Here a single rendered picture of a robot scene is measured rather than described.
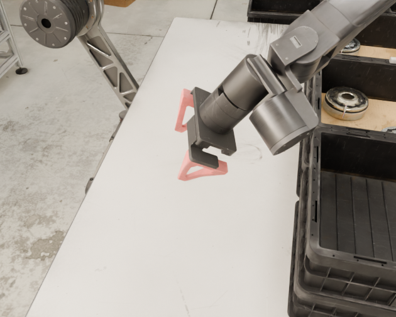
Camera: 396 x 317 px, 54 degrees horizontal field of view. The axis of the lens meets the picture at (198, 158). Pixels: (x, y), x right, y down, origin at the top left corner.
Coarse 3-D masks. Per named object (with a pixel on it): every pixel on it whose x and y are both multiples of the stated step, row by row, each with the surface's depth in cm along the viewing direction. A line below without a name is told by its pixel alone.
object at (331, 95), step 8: (336, 88) 99; (344, 88) 99; (352, 88) 99; (328, 96) 96; (336, 96) 96; (360, 96) 96; (336, 104) 94; (344, 104) 94; (352, 104) 94; (360, 104) 94
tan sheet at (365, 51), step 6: (360, 48) 121; (366, 48) 121; (372, 48) 121; (378, 48) 121; (384, 48) 121; (390, 48) 121; (360, 54) 118; (366, 54) 118; (372, 54) 118; (378, 54) 118; (384, 54) 118; (390, 54) 118
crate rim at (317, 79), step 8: (368, 64) 95; (376, 64) 95; (384, 64) 95; (392, 64) 94; (320, 72) 92; (320, 80) 89; (320, 88) 87; (320, 96) 85; (312, 104) 86; (320, 104) 82; (320, 112) 80; (320, 120) 78; (336, 128) 76; (344, 128) 76; (352, 128) 77; (360, 128) 76; (392, 136) 75
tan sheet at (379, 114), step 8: (368, 104) 99; (376, 104) 99; (384, 104) 99; (392, 104) 99; (368, 112) 97; (376, 112) 97; (384, 112) 97; (392, 112) 97; (328, 120) 95; (336, 120) 95; (360, 120) 95; (368, 120) 95; (376, 120) 95; (384, 120) 95; (392, 120) 95; (368, 128) 92; (376, 128) 92
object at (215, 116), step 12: (204, 96) 58; (216, 96) 52; (204, 108) 54; (216, 108) 52; (228, 108) 51; (240, 108) 51; (204, 120) 54; (216, 120) 53; (228, 120) 53; (240, 120) 54; (204, 132) 53; (216, 132) 55; (228, 132) 56; (204, 144) 53; (216, 144) 54; (228, 144) 55
